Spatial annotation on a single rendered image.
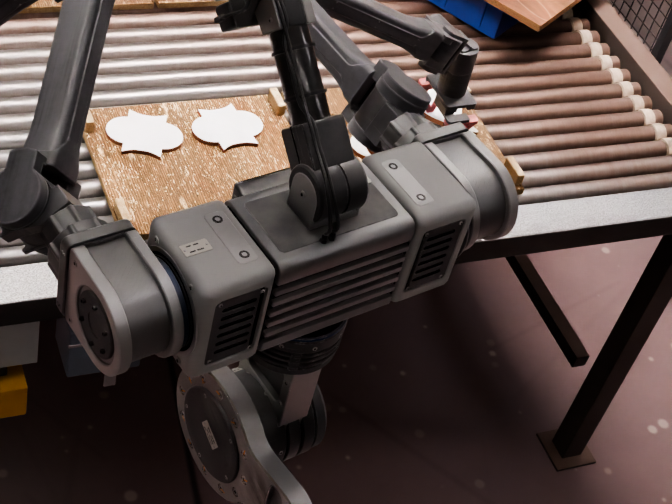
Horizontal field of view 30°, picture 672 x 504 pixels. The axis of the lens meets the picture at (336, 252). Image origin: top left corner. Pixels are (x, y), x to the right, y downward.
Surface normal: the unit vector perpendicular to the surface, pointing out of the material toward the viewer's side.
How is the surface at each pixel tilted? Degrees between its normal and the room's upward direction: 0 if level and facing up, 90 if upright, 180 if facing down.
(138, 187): 0
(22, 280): 0
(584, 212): 0
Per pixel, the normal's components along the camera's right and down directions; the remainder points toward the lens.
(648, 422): 0.20, -0.70
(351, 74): -0.66, -0.12
